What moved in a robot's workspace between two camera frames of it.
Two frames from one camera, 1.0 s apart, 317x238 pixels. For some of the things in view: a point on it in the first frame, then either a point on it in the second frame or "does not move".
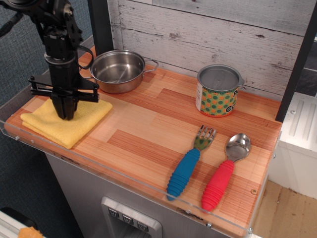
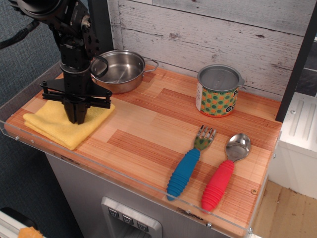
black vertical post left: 99,15 does not move
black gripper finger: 71,104 to 81,109
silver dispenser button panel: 120,220 does not move
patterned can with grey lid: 217,90 does not move
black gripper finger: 59,103 to 70,110
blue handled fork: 204,137 does not move
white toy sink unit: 295,160 does not move
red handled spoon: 237,146 does not move
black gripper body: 64,80 to 77,86
